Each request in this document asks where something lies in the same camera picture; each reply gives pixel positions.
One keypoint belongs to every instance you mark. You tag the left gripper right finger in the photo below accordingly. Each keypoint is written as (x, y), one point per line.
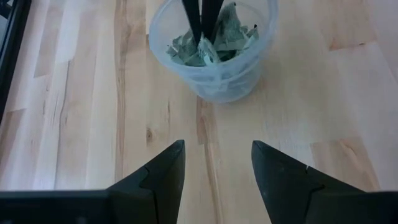
(280, 186)

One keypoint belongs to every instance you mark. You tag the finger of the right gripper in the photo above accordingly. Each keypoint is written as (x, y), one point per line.
(192, 15)
(211, 15)

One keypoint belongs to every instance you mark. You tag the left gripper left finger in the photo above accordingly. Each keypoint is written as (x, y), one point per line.
(168, 186)

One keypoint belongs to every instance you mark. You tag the green white sweetener packet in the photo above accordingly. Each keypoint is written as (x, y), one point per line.
(206, 51)
(230, 28)
(183, 49)

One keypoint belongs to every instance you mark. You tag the clear plastic cup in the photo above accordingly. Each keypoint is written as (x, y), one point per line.
(217, 87)

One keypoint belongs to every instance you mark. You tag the black aluminium table frame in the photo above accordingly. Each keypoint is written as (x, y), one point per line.
(12, 40)

